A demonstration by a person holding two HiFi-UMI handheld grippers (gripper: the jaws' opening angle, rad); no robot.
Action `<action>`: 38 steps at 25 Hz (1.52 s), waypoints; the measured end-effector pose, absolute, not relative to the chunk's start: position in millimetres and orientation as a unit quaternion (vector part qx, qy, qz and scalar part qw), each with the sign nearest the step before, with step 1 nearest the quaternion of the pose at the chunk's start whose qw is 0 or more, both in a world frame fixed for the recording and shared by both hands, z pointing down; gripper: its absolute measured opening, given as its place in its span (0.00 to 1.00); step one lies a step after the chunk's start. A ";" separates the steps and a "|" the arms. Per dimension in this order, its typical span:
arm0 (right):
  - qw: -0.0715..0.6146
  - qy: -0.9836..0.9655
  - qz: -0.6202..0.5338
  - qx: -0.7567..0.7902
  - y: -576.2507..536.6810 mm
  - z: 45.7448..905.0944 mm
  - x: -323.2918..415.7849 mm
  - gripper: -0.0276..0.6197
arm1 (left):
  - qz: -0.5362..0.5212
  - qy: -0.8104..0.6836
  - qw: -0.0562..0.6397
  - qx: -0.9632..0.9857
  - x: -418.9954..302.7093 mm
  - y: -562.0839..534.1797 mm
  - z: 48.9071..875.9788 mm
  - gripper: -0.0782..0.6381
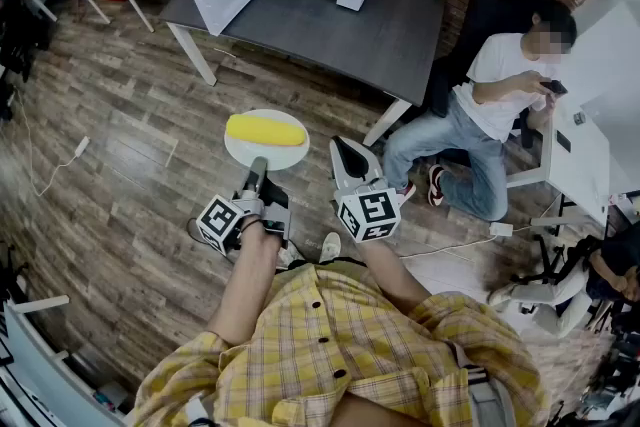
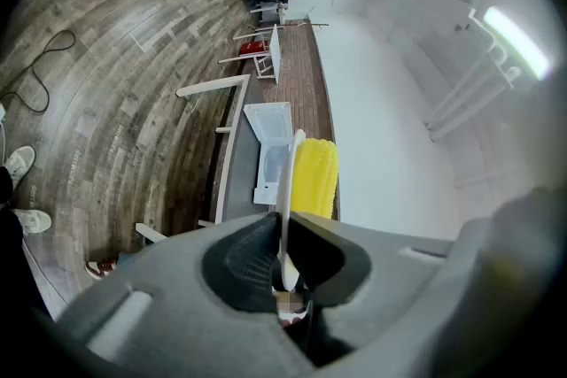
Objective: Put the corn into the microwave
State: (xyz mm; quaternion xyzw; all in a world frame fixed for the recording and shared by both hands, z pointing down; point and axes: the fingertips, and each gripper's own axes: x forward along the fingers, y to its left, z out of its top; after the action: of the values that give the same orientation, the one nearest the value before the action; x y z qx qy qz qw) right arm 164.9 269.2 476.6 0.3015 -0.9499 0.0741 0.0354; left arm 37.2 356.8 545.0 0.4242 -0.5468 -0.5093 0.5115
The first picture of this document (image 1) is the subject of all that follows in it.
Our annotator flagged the dark rectangular table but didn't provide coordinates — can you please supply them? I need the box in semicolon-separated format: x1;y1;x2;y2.
159;0;449;148

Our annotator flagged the white desk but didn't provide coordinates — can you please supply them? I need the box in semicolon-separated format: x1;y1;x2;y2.
0;294;126;427
504;0;640;229

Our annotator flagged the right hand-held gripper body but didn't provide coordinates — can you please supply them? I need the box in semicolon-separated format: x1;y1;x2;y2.
332;175;402;245

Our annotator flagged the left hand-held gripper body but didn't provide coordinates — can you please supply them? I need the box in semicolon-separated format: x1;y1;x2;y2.
195;175;293;257

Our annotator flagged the person's left forearm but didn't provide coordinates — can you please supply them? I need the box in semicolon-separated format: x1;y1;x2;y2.
207;222;291;347

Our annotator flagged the yellow corn cob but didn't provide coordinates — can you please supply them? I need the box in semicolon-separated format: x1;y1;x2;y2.
225;113;307;148

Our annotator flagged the black office chair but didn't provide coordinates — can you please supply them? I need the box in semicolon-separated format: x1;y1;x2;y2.
428;0;551;151

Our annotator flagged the grey bag strap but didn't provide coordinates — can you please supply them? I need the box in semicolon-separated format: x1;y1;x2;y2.
447;339;519;427

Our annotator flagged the person's white shoe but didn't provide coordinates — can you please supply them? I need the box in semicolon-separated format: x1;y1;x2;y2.
318;231;343;265
276;244;307;272

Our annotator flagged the white round plate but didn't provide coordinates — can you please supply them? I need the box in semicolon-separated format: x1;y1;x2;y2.
223;108;311;172

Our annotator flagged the person's right forearm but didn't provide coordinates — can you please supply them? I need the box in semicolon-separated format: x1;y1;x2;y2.
357;237;432;317

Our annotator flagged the yellow plaid shirt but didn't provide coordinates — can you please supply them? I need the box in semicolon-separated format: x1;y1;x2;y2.
127;259;551;427

